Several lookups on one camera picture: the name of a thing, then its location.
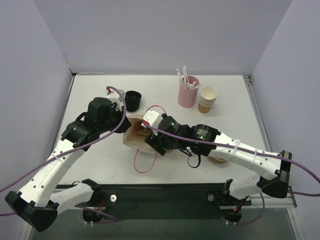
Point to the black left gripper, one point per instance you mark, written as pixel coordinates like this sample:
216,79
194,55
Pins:
123,124

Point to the stack of brown paper cups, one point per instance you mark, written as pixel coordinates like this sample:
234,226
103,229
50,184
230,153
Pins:
208,96

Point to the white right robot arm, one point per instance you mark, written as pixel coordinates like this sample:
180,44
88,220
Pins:
270,174

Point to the pink cylindrical holder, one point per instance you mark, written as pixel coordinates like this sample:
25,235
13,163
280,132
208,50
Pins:
187,97

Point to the white wrapped straws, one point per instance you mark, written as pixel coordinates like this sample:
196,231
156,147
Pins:
184,79

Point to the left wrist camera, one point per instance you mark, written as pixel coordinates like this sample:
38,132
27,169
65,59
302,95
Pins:
114,96

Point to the stack of black cup lids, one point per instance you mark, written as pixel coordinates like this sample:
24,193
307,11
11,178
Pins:
132,100

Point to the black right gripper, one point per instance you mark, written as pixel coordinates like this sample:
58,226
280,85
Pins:
155,143

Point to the pink and cream paper bag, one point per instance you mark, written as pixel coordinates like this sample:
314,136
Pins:
137,143

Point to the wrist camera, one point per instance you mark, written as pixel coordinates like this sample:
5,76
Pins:
151,118
114,96

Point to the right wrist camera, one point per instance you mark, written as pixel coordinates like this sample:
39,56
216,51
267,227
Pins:
151,118

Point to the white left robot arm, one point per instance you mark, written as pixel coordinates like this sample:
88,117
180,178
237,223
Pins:
36,202

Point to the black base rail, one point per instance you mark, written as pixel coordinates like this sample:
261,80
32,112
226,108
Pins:
177,201

